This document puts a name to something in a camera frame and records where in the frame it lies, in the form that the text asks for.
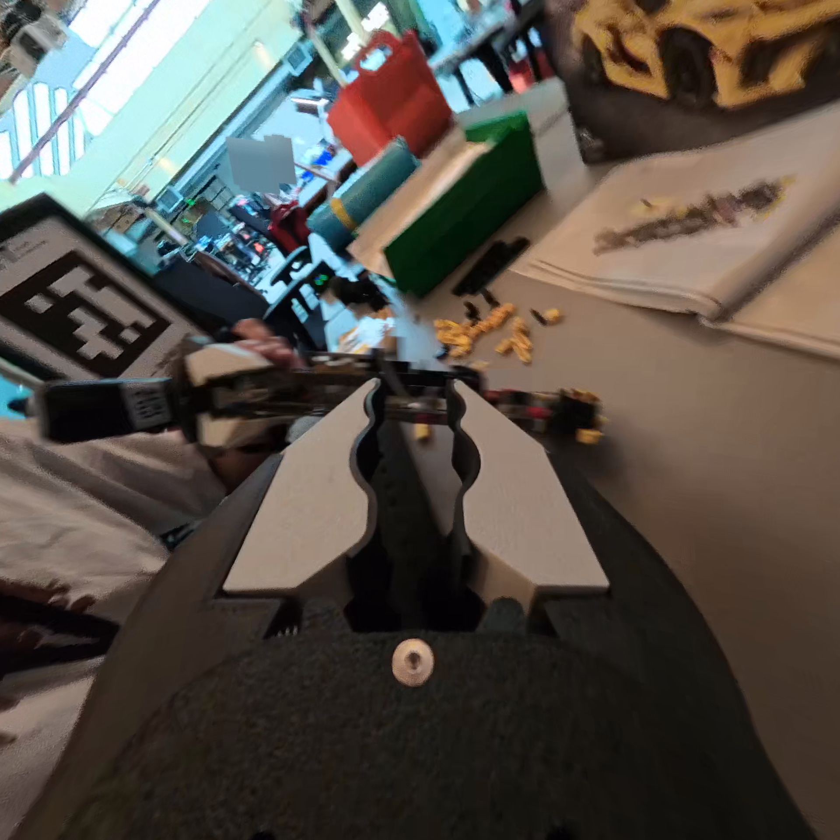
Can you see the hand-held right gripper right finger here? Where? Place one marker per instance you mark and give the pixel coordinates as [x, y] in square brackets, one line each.
[531, 512]

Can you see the teal rolled mat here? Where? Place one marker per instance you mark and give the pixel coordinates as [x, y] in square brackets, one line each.
[380, 177]

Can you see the framed marker sign on stand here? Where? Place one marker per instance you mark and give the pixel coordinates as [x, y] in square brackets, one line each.
[98, 308]

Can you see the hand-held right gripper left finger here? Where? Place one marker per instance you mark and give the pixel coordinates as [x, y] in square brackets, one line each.
[302, 512]

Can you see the person's left hand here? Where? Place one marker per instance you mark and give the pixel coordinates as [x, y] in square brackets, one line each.
[266, 341]

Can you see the green plastic bin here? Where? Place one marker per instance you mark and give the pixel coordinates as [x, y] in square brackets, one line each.
[472, 223]

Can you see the small black green-eyed toy robot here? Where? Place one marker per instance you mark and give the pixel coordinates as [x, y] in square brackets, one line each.
[321, 282]

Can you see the small black toy connectors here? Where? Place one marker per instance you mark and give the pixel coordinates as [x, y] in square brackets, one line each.
[482, 302]

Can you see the scattered yellow toy beams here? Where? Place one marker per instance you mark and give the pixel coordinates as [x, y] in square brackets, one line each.
[485, 325]

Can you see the black office chair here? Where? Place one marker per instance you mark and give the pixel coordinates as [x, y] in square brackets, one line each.
[295, 275]

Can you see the white printed t-shirt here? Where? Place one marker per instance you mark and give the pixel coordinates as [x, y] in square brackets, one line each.
[79, 512]

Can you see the dark toy set box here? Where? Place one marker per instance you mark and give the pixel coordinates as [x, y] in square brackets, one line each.
[623, 124]

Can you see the black toy tyres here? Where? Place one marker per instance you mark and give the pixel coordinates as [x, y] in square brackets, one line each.
[358, 295]

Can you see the stack of long black beams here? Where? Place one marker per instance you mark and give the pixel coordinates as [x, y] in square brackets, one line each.
[492, 266]

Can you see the red bag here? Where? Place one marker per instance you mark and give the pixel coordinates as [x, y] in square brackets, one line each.
[394, 111]

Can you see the toy brick car chassis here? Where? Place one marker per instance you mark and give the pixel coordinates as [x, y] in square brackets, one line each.
[525, 403]

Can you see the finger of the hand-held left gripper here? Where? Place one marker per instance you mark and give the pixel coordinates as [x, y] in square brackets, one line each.
[229, 433]
[223, 364]

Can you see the clear plastic bag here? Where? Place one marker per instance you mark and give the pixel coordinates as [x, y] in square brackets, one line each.
[367, 334]

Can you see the yellow toy brick block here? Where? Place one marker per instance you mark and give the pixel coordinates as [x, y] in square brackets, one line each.
[553, 316]

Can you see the building instruction book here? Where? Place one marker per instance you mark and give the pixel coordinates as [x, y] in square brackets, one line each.
[656, 275]

